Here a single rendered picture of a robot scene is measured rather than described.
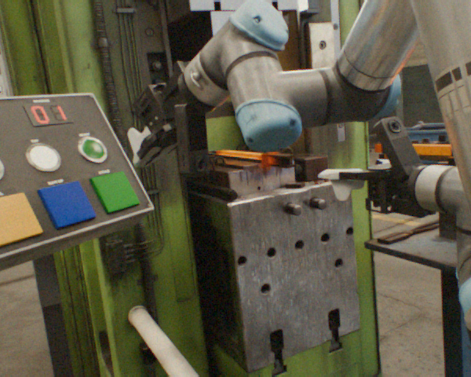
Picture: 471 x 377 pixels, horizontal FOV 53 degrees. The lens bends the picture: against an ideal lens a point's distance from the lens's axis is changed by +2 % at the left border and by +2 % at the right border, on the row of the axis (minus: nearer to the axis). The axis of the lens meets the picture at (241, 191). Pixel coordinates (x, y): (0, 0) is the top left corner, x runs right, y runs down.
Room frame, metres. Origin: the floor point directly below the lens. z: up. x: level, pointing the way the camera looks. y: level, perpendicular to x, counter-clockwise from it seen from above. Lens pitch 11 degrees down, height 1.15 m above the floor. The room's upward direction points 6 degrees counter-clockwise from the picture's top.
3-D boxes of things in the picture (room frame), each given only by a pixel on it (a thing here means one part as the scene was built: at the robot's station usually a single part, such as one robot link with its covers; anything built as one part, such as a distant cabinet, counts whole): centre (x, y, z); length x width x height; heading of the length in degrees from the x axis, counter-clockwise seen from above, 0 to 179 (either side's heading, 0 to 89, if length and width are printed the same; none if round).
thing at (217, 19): (1.39, 0.03, 1.32); 0.42 x 0.20 x 0.10; 27
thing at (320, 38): (1.46, -0.28, 1.27); 0.09 x 0.02 x 0.17; 117
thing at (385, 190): (0.81, -0.28, 0.97); 0.12 x 0.08 x 0.09; 27
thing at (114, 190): (0.88, 0.24, 1.01); 0.07 x 0.05 x 0.07; 142
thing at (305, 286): (1.42, -0.01, 0.69); 0.56 x 0.38 x 0.45; 27
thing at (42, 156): (0.82, 0.34, 1.09); 0.05 x 0.03 x 0.04; 117
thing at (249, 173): (1.39, 0.03, 0.96); 0.42 x 0.20 x 0.09; 27
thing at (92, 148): (0.90, 0.28, 1.09); 0.05 x 0.03 x 0.04; 117
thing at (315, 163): (1.34, -0.19, 0.95); 0.12 x 0.08 x 0.06; 27
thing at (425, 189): (0.74, -0.32, 0.98); 0.08 x 0.05 x 0.08; 117
